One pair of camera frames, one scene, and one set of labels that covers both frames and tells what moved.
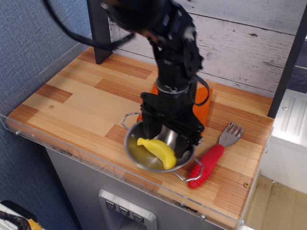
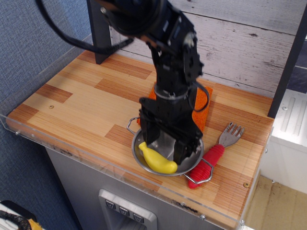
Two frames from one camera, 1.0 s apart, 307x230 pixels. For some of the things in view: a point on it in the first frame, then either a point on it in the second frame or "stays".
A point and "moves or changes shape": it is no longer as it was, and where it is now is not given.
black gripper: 172,101 stays
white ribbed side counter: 285,162 stays
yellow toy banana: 168,155 -> 157,163
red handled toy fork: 209,159 stays
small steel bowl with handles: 187,168 moves or changes shape
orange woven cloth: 201,111 stays
